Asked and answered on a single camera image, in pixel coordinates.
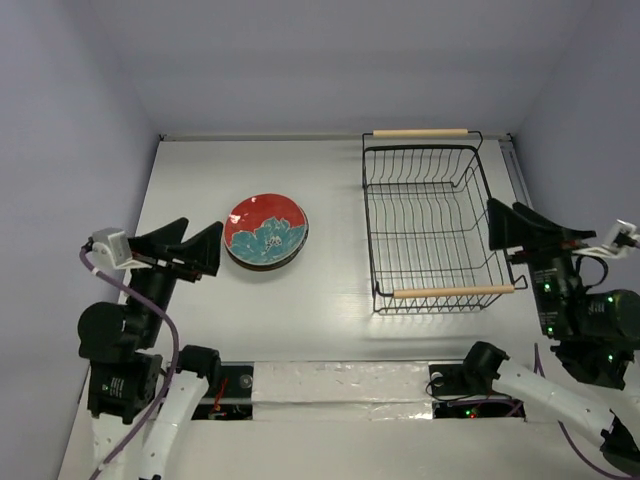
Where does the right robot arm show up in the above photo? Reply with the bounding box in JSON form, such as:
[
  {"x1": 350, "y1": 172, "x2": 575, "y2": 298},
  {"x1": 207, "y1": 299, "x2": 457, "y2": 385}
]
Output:
[{"x1": 460, "y1": 199, "x2": 639, "y2": 479}]

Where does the black wire dish rack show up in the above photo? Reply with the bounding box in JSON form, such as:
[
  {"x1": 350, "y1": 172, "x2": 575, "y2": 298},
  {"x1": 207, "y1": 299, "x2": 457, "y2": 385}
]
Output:
[{"x1": 361, "y1": 129, "x2": 528, "y2": 315}]

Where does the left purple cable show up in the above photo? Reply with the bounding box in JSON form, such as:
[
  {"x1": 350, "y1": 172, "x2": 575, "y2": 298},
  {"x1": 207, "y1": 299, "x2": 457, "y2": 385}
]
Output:
[{"x1": 78, "y1": 242, "x2": 180, "y2": 480}]

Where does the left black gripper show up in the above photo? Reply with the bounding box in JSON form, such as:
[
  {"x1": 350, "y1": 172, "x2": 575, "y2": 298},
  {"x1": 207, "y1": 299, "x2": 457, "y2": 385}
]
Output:
[{"x1": 129, "y1": 213, "x2": 224, "y2": 341}]

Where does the red and blue plate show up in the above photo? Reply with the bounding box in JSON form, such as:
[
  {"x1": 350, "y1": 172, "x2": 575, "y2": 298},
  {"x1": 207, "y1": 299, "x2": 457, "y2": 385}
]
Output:
[{"x1": 224, "y1": 193, "x2": 309, "y2": 270}]

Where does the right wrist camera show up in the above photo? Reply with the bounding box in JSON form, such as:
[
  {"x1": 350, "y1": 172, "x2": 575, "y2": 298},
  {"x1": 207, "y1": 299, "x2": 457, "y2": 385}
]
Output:
[{"x1": 575, "y1": 219, "x2": 639, "y2": 259}]

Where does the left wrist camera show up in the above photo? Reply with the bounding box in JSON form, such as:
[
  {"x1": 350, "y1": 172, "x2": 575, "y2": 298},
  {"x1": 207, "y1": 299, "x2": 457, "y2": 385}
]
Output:
[{"x1": 89, "y1": 227, "x2": 145, "y2": 270}]

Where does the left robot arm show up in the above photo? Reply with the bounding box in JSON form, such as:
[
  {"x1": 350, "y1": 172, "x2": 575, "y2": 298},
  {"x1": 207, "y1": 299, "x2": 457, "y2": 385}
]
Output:
[{"x1": 77, "y1": 217, "x2": 223, "y2": 479}]

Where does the dark blue plate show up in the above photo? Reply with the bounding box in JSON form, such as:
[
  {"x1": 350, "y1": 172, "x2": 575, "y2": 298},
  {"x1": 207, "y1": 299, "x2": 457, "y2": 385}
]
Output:
[{"x1": 227, "y1": 226, "x2": 308, "y2": 271}]

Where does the metal rail at right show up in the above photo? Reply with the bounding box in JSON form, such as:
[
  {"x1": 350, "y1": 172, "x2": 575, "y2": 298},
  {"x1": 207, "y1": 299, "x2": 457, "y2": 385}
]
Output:
[{"x1": 499, "y1": 138, "x2": 532, "y2": 207}]

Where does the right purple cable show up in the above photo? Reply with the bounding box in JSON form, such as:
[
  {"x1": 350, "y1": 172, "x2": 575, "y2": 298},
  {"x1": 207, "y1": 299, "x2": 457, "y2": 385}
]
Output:
[{"x1": 532, "y1": 342, "x2": 631, "y2": 480}]

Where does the purple cable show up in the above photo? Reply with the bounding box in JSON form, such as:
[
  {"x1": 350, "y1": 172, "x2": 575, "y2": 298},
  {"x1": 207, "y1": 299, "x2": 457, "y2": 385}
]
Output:
[
  {"x1": 78, "y1": 242, "x2": 180, "y2": 480},
  {"x1": 532, "y1": 342, "x2": 631, "y2": 480}
]

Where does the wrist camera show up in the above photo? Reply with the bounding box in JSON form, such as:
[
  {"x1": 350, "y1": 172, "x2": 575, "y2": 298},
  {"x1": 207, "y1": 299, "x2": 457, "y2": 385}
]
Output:
[
  {"x1": 89, "y1": 227, "x2": 145, "y2": 270},
  {"x1": 575, "y1": 219, "x2": 639, "y2": 259}
]

